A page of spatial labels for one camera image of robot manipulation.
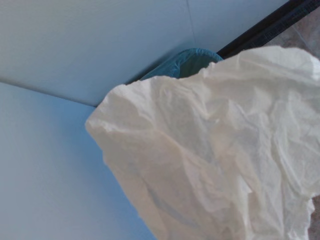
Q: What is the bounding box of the white tissue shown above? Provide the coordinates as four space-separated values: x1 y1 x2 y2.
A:
85 45 320 240

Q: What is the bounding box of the trash bin with blue liner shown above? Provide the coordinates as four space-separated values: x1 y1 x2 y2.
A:
138 47 224 81

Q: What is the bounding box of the white vanity cabinet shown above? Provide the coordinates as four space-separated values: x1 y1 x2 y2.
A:
0 0 298 240

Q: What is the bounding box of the black baseboard strip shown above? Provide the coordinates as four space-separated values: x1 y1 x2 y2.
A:
216 0 316 60

